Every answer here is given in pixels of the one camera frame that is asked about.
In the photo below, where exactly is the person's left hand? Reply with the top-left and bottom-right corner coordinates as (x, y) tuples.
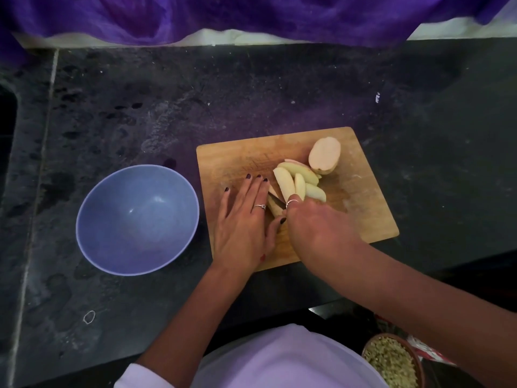
(212, 174), (285, 275)

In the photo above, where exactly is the purple cloth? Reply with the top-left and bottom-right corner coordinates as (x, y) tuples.
(0, 0), (517, 65)

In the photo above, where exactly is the red and white plastic bag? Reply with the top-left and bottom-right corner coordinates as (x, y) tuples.
(375, 315), (462, 369)

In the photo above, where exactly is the rounded potato end piece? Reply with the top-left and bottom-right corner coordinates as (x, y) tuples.
(309, 136), (343, 176)

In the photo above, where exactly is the wooden cutting board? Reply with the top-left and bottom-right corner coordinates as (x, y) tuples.
(195, 127), (401, 273)

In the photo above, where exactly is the brown bowl of seeds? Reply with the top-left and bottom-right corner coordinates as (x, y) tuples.
(361, 332), (425, 388)

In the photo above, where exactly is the dark sink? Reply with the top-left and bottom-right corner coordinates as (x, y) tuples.
(0, 85), (19, 207)

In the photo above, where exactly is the tan potato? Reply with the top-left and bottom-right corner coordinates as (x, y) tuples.
(267, 185), (288, 219)

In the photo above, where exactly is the person's right hand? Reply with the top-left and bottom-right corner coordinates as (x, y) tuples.
(284, 196), (365, 275)

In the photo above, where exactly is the person's left forearm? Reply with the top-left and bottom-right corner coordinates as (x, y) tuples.
(137, 262), (251, 385)

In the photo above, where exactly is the blue bowl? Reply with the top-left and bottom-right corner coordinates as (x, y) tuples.
(75, 164), (200, 277)

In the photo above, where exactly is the person's right forearm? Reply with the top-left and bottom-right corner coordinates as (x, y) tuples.
(347, 238), (517, 388)

